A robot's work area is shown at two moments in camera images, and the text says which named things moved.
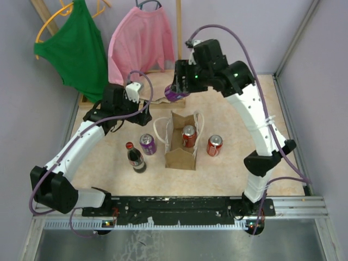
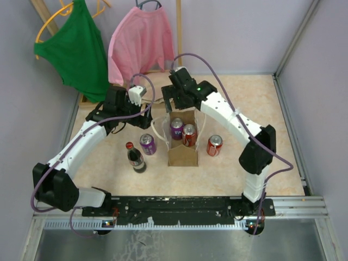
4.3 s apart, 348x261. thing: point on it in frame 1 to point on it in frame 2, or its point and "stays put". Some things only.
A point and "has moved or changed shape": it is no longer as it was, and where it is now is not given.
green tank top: [76, 49] stays put
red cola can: [189, 136] stays put
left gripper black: [141, 118] stays put
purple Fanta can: [173, 96] has moved or changed shape
